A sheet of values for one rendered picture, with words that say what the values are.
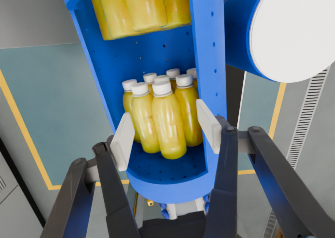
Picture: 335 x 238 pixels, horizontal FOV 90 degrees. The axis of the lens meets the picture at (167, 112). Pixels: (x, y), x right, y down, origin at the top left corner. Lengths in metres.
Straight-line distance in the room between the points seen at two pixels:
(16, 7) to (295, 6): 0.90
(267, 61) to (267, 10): 0.12
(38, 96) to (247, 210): 2.81
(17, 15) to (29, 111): 1.21
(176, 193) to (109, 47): 0.38
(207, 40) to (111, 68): 0.27
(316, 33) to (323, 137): 2.03
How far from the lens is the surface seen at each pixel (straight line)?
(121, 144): 0.16
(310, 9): 0.58
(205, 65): 0.28
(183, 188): 0.38
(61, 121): 1.90
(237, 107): 1.60
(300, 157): 2.57
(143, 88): 0.39
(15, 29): 0.88
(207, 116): 0.17
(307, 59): 0.60
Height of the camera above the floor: 1.48
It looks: 66 degrees down
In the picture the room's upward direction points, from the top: 172 degrees clockwise
